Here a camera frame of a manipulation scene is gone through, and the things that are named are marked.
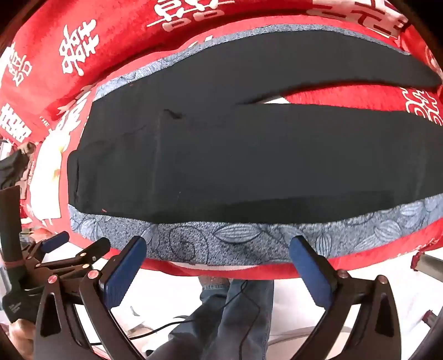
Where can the red printed blanket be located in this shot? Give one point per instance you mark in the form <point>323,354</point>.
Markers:
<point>103,34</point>

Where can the black pants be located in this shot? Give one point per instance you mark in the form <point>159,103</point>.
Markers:
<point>207,166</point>

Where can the grey patterned cloth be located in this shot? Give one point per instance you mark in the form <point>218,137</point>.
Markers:
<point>242,239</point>

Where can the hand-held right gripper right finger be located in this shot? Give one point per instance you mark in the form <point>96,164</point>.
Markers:
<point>311,273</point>

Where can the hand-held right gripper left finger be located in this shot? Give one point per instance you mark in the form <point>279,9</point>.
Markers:
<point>124,270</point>

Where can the dark cloth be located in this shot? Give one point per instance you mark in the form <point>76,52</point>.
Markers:
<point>10,168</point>

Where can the person's left hand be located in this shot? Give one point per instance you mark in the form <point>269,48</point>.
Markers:
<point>19,334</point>

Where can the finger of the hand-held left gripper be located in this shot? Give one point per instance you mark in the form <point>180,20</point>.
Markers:
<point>55,241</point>
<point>93,250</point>

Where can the person's legs in jeans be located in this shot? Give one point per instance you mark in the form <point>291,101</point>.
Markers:
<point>214,332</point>

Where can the grey metal frame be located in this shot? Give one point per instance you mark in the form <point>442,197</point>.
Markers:
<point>429,264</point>

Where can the white bed sheet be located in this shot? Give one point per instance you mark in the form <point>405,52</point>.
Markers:
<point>417,297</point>

